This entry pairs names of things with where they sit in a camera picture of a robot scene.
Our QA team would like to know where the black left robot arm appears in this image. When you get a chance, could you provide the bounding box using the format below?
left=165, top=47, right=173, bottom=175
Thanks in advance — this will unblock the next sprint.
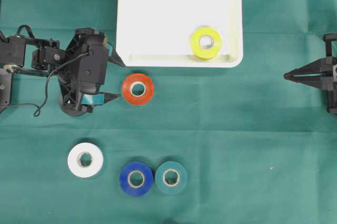
left=1, top=25, right=125, bottom=117

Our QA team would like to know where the yellow tape roll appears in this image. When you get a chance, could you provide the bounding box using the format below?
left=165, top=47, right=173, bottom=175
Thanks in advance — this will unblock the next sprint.
left=190, top=26, right=222, bottom=60

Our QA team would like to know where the red tape roll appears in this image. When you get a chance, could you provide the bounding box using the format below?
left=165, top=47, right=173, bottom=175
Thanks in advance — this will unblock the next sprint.
left=122, top=73, right=154, bottom=106

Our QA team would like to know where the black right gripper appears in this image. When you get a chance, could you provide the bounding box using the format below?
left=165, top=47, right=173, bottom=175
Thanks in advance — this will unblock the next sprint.
left=284, top=34, right=336, bottom=114

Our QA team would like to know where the white tape roll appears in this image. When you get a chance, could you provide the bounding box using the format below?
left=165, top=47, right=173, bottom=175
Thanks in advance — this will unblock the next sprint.
left=67, top=142, right=104, bottom=178

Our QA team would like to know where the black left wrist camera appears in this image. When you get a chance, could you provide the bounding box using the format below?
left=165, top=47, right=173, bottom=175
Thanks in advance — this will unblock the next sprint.
left=77, top=34, right=108, bottom=84

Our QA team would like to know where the blue tape roll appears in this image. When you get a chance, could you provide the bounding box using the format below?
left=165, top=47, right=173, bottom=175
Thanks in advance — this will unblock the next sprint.
left=120, top=162, right=153, bottom=197

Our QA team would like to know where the teal tape roll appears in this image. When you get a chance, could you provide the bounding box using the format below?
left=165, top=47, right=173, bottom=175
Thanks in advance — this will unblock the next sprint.
left=155, top=161, right=187, bottom=195

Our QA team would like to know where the white plastic case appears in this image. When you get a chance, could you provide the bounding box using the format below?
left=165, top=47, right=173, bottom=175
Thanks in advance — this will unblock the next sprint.
left=116, top=0, right=243, bottom=68

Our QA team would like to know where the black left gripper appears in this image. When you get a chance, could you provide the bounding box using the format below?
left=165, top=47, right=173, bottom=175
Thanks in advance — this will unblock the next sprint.
left=58, top=28, right=125, bottom=116

